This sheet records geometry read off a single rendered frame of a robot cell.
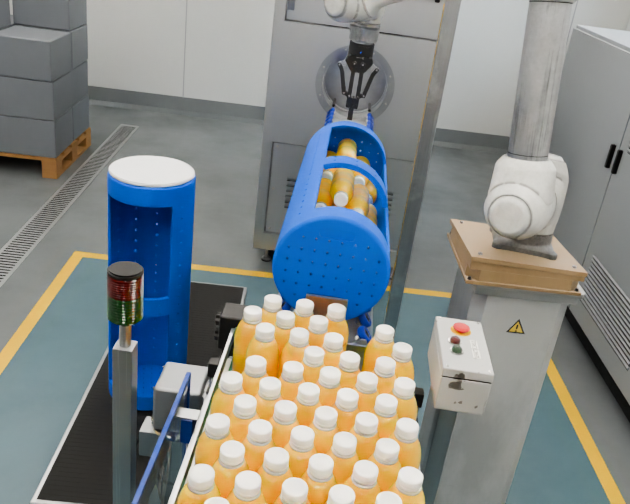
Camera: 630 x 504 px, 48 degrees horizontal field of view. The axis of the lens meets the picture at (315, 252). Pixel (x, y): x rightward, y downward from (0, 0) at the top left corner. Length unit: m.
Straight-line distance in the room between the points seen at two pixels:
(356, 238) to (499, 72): 5.42
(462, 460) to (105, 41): 5.51
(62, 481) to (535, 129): 1.76
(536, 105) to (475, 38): 5.06
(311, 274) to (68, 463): 1.19
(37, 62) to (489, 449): 3.77
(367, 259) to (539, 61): 0.63
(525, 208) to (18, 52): 3.87
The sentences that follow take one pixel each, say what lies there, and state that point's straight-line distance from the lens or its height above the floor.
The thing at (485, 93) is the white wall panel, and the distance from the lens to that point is 7.00.
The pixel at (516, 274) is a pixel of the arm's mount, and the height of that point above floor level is 1.04.
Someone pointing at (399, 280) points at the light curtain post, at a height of 0.38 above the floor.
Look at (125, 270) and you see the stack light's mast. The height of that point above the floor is 1.26.
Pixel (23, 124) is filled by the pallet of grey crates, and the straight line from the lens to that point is 5.19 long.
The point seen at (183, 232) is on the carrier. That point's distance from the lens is 2.40.
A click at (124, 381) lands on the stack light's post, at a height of 1.03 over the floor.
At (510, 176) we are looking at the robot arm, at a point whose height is 1.33.
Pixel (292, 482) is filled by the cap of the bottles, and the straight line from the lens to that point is 1.11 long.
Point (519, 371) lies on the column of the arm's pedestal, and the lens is 2.21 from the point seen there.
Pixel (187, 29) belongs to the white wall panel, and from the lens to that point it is 6.84.
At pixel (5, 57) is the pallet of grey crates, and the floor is 0.79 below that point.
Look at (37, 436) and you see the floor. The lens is 2.90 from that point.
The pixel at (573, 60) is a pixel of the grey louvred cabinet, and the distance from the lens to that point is 4.59.
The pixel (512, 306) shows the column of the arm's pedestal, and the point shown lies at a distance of 2.08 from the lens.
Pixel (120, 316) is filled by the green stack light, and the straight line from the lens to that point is 1.30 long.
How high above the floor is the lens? 1.86
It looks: 25 degrees down
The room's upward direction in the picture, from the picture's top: 8 degrees clockwise
